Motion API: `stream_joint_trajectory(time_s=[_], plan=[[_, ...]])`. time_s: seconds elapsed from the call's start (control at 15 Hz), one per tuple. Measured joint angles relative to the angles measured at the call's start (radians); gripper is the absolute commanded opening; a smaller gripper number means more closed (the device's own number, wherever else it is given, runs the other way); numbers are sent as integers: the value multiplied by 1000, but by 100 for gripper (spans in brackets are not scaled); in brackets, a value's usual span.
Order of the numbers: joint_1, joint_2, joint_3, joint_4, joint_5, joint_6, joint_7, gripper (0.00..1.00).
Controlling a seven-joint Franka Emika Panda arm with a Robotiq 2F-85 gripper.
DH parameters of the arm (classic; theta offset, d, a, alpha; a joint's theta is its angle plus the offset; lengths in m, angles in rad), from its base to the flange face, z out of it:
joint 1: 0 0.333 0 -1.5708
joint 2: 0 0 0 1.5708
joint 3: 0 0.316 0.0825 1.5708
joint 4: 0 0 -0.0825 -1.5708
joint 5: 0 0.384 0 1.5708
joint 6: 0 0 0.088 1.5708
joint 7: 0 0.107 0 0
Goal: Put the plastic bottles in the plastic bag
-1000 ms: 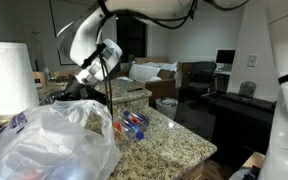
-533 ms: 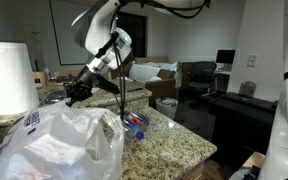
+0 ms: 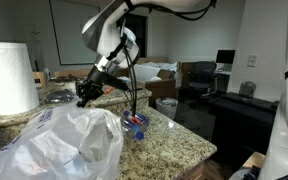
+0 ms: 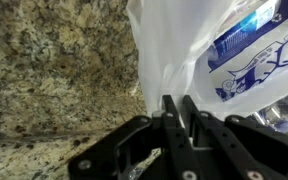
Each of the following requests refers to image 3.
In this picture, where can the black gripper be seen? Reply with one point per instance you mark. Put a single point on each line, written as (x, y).
(95, 79)

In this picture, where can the clear plastic water bottle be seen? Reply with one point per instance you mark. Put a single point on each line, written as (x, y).
(132, 130)
(138, 118)

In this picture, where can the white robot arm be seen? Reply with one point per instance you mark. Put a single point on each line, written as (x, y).
(110, 30)

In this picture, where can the translucent white plastic bag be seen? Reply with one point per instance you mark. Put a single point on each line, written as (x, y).
(57, 146)

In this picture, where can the orange marker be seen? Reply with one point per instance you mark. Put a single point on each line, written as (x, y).
(109, 90)

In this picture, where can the white projection screen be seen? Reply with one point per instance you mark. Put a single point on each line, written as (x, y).
(70, 33)

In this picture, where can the white paper towel roll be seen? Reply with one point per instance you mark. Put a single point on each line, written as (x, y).
(9, 76)

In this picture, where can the black office chair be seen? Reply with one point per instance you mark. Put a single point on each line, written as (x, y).
(202, 78)

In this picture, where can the wooden counter cabinet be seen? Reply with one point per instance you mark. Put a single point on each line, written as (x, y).
(197, 170)

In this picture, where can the black computer monitor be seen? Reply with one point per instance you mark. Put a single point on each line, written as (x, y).
(225, 56)

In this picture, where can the black low cabinet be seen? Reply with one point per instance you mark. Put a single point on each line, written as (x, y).
(244, 123)

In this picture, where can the grey round pot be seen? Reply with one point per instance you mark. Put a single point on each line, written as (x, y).
(247, 89)

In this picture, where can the white light switch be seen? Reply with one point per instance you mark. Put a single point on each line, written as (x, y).
(252, 60)

